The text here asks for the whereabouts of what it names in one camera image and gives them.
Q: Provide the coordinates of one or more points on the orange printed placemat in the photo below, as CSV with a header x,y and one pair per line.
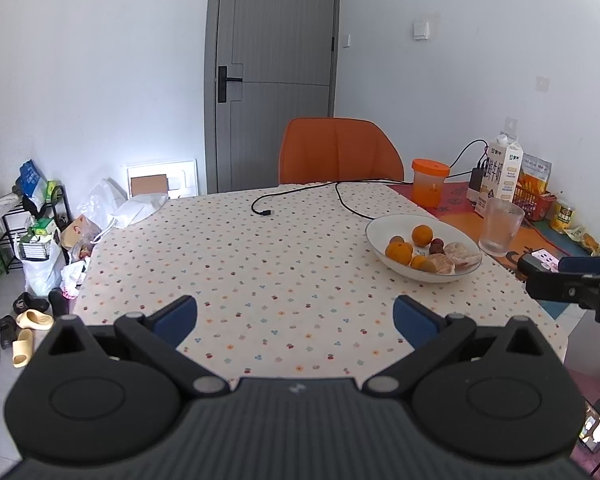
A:
x,y
455,215

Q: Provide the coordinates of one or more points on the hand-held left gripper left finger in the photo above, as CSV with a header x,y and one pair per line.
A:
x,y
177,317

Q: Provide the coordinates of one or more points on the smartphone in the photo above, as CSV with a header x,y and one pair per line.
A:
x,y
595,427

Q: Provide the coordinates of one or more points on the yellow snack packet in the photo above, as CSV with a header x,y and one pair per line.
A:
x,y
587,240

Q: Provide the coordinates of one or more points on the tan peeled pomelo piece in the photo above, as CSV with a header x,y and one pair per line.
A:
x,y
440,263

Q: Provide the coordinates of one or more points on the white foam packaging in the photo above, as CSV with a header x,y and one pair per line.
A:
x,y
180,180

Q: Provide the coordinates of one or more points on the green white boxes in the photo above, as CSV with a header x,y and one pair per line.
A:
x,y
42,227

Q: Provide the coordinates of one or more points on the red plastic basket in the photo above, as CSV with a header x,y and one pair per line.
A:
x,y
535,205

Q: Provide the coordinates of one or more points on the red white plastic bag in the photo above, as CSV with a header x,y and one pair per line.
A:
x,y
75,275

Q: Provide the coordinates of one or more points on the pale peeled pomelo piece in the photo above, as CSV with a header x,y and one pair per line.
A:
x,y
462,254

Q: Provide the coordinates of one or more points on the white milk carton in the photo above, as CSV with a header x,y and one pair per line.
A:
x,y
505,170

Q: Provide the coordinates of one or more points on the green box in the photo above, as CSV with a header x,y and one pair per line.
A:
x,y
55,189

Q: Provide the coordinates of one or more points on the grey door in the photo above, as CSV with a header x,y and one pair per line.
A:
x,y
280,35

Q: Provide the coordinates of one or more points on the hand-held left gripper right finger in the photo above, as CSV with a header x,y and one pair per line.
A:
x,y
414,321

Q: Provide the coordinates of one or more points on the orange lidded plastic cup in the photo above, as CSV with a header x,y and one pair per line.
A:
x,y
430,182

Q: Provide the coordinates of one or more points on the orange chair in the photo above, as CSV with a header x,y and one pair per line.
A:
x,y
335,150

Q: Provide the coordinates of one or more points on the brown cardboard sheet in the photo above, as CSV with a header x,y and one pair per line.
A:
x,y
149,185

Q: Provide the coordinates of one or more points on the small orange mandarin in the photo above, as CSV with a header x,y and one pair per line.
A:
x,y
419,262

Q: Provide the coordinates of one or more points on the yellow slipper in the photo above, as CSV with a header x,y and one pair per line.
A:
x,y
34,320
22,347

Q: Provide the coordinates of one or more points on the yellow can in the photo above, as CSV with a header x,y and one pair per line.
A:
x,y
562,216

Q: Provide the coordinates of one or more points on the dotted white tablecloth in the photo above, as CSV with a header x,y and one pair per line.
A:
x,y
280,270

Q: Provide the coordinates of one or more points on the white plate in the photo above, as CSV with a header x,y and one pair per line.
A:
x,y
380,235

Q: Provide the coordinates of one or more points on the blue bag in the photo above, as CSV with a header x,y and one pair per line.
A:
x,y
31,177

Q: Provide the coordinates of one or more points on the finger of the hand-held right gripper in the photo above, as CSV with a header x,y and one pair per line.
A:
x,y
587,265
560,287

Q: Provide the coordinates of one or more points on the ribbed clear glass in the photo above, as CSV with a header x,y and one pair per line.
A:
x,y
500,227

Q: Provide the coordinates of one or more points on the black charger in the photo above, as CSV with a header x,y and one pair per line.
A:
x,y
476,177

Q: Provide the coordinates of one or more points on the clear plastic bag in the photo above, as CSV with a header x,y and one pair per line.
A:
x,y
102,197

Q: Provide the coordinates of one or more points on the grey power strip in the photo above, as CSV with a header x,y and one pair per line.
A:
x,y
545,259

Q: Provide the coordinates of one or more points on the white orange snack bag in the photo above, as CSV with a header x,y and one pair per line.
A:
x,y
536,170

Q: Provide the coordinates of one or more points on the dark red round fruit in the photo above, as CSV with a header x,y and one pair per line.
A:
x,y
436,247

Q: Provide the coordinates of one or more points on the black shoe rack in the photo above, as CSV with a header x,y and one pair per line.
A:
x,y
65,207

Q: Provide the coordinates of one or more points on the black shoe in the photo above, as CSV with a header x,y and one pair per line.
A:
x,y
7,330

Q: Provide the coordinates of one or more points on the white wall light switch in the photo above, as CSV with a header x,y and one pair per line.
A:
x,y
421,29

